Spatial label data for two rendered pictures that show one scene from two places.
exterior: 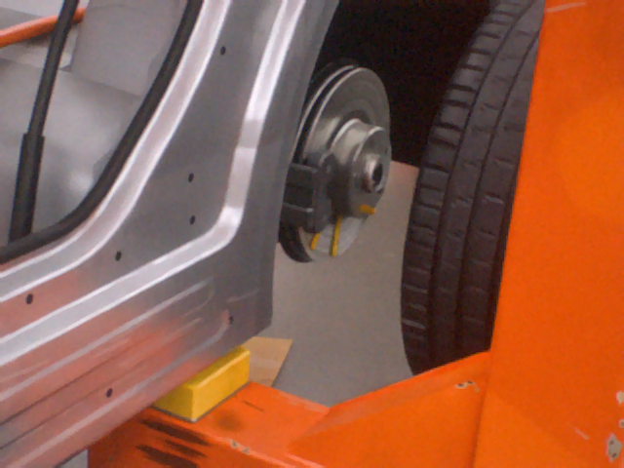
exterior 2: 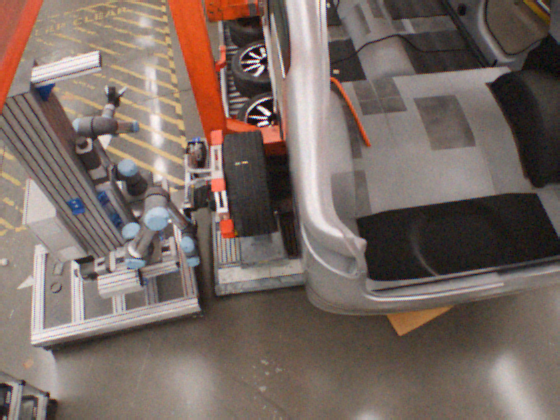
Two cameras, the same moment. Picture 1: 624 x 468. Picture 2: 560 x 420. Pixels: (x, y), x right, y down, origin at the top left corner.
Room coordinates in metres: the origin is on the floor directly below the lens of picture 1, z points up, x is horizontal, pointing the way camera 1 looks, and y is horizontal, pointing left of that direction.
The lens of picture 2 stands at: (3.52, -1.08, 3.22)
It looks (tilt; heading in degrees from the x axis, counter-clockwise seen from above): 55 degrees down; 153
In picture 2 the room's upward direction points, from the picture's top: 8 degrees counter-clockwise
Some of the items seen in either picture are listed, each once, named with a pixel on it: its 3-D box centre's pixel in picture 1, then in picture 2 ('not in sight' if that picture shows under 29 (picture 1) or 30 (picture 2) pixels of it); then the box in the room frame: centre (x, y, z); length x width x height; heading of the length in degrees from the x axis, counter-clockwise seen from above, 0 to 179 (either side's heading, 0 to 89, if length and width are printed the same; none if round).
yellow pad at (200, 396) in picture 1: (180, 370); not in sight; (1.44, 0.15, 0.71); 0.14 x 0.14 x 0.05; 63
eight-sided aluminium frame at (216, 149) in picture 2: not in sight; (223, 187); (1.73, -0.52, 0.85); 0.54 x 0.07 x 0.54; 153
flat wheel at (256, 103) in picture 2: not in sight; (276, 127); (1.09, 0.25, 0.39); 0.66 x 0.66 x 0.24
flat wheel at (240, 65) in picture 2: not in sight; (267, 69); (0.40, 0.59, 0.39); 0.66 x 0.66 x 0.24
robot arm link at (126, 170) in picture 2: not in sight; (128, 171); (1.34, -1.00, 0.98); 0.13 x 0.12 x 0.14; 56
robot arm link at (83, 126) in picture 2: not in sight; (98, 151); (1.27, -1.10, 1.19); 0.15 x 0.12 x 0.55; 56
